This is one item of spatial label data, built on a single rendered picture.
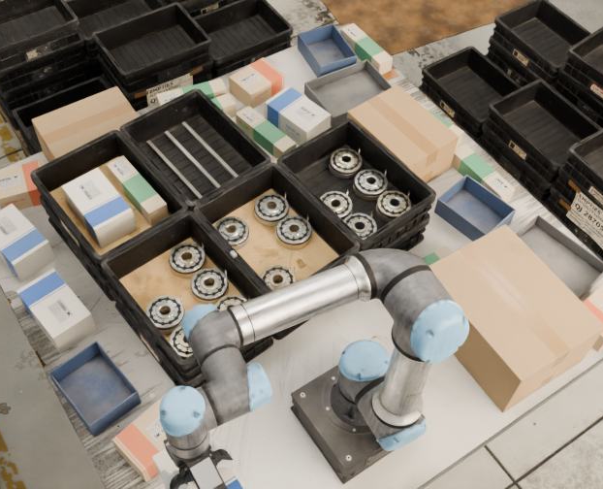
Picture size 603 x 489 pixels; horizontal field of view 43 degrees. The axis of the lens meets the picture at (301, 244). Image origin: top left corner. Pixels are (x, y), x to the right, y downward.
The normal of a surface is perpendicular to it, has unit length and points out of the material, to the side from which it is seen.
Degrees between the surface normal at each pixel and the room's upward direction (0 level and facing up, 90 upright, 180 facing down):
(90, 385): 0
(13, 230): 0
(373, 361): 9
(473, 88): 0
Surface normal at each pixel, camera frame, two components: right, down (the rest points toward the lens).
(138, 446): 0.03, -0.58
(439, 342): 0.46, 0.62
